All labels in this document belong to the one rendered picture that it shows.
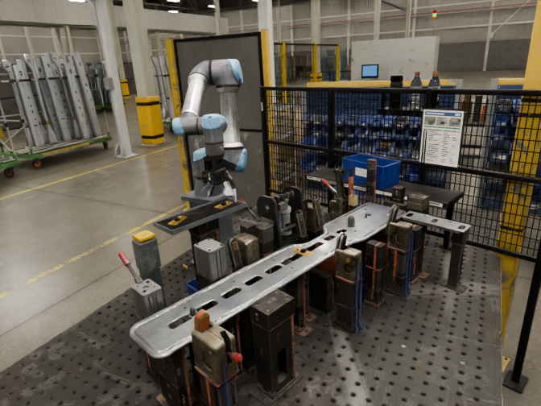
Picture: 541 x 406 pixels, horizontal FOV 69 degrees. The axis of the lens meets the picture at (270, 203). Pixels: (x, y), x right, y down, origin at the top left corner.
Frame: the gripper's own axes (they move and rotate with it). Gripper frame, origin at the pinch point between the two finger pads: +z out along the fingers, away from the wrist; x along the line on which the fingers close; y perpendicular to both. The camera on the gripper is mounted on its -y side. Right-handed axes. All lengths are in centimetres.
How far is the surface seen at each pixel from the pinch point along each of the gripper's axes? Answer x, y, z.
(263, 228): 17.5, -3.8, 11.0
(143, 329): 19, 59, 19
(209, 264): 17.0, 28.1, 12.7
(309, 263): 41.3, 0.0, 18.7
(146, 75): -632, -463, -36
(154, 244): -2.4, 35.6, 6.3
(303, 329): 40, 3, 48
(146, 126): -638, -449, 74
